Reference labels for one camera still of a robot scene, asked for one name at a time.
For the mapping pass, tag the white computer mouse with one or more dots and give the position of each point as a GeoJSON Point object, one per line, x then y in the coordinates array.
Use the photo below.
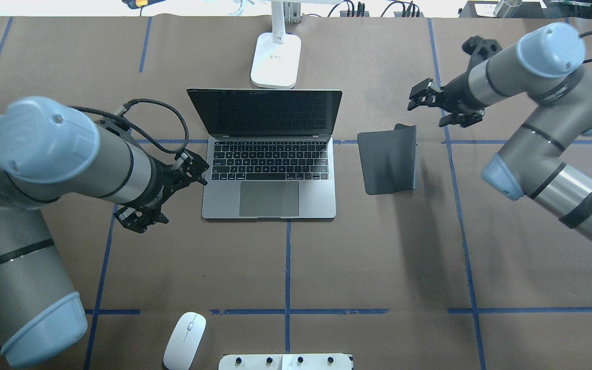
{"type": "Point", "coordinates": [182, 349]}

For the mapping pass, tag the black mouse pad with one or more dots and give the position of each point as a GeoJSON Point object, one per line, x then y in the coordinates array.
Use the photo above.
{"type": "Point", "coordinates": [388, 159]}

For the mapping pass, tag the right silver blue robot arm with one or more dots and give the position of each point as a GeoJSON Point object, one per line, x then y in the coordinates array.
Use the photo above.
{"type": "Point", "coordinates": [547, 65]}

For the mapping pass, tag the orange black connector box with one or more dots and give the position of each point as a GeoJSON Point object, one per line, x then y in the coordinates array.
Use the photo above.
{"type": "Point", "coordinates": [354, 10]}

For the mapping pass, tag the white desk lamp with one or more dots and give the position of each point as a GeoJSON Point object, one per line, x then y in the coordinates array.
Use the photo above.
{"type": "Point", "coordinates": [277, 53]}

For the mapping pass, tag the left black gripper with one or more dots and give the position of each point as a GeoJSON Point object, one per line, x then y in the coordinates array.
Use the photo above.
{"type": "Point", "coordinates": [158, 186]}

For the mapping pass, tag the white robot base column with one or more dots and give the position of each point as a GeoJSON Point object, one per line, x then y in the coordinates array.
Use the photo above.
{"type": "Point", "coordinates": [287, 361]}

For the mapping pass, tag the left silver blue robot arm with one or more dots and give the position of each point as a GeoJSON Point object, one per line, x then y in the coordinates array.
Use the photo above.
{"type": "Point", "coordinates": [48, 150]}

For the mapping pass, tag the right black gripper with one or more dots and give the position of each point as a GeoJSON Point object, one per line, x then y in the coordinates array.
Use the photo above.
{"type": "Point", "coordinates": [459, 89]}

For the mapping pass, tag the silver metal cup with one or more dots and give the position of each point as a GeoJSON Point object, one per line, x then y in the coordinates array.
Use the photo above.
{"type": "Point", "coordinates": [506, 8]}

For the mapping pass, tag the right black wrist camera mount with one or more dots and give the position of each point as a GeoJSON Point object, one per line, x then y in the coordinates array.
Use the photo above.
{"type": "Point", "coordinates": [480, 50]}

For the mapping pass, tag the grey laptop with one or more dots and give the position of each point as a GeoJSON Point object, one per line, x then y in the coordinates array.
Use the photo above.
{"type": "Point", "coordinates": [270, 152]}

